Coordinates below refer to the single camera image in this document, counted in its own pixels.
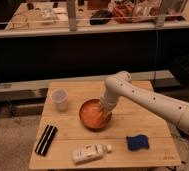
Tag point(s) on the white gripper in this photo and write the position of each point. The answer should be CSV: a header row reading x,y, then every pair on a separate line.
x,y
108,101

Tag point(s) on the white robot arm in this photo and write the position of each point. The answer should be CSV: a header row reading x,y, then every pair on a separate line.
x,y
170,109

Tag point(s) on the orange ceramic bowl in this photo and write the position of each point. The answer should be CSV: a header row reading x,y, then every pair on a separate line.
x,y
92,117

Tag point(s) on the translucent plastic cup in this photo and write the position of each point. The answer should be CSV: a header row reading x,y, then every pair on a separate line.
x,y
59,98

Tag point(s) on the blue sponge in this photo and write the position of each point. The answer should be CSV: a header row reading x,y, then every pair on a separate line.
x,y
137,142

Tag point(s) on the white plastic bottle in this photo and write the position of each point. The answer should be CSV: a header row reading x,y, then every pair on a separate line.
x,y
90,152

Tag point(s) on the black white striped case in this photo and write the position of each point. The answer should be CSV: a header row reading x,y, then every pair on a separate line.
x,y
45,140

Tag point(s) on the black bag on bench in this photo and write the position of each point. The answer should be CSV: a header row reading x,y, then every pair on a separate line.
x,y
100,17

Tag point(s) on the orange tool on bench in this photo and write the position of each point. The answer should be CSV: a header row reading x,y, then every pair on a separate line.
x,y
122,13

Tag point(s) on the metal rail beam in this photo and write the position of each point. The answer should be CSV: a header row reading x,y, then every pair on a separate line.
x,y
36,89

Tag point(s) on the metal frame post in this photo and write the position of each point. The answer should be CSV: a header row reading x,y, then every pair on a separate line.
x,y
71,10

